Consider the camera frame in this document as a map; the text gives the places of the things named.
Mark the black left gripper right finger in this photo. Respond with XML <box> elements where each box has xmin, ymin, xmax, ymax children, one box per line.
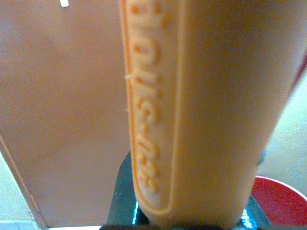
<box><xmin>236</xmin><ymin>195</ymin><xmax>273</xmax><ymax>228</ymax></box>

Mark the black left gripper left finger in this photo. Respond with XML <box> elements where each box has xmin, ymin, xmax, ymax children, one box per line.
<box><xmin>106</xmin><ymin>152</ymin><xmax>150</xmax><ymax>226</ymax></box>

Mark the orange embossed plastic handle grip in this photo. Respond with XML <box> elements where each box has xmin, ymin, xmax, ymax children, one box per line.
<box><xmin>118</xmin><ymin>0</ymin><xmax>307</xmax><ymax>229</ymax></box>

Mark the red round plastic container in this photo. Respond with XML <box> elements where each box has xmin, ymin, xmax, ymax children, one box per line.
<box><xmin>251</xmin><ymin>175</ymin><xmax>307</xmax><ymax>226</ymax></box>

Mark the brown door panel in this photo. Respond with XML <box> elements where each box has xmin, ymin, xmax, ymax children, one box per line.
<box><xmin>0</xmin><ymin>0</ymin><xmax>132</xmax><ymax>229</ymax></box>

